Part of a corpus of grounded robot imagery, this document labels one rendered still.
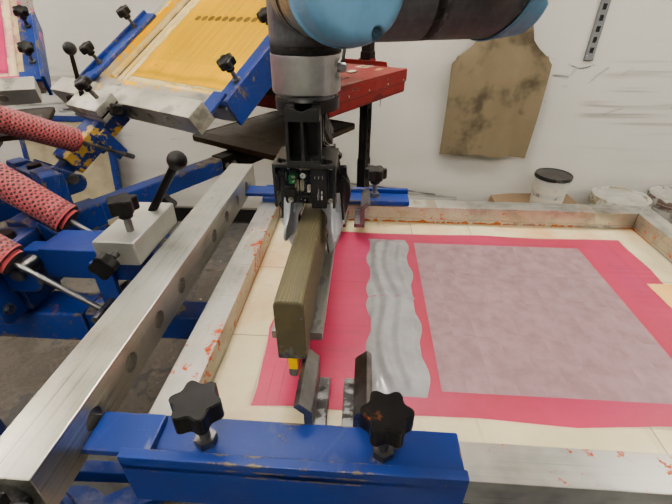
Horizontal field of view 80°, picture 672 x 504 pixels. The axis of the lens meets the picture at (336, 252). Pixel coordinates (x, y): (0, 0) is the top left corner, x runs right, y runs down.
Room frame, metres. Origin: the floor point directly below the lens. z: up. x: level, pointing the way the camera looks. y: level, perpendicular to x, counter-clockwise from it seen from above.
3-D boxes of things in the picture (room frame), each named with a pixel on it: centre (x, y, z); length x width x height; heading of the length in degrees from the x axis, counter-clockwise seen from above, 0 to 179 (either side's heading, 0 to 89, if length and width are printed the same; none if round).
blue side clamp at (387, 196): (0.77, 0.00, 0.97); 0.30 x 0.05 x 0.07; 86
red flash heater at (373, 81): (1.72, 0.04, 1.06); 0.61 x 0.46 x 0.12; 146
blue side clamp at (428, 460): (0.21, 0.04, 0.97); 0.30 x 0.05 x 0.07; 86
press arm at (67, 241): (0.51, 0.34, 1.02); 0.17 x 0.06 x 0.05; 86
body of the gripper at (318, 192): (0.46, 0.03, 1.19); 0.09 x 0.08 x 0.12; 176
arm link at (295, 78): (0.47, 0.03, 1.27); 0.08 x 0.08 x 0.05
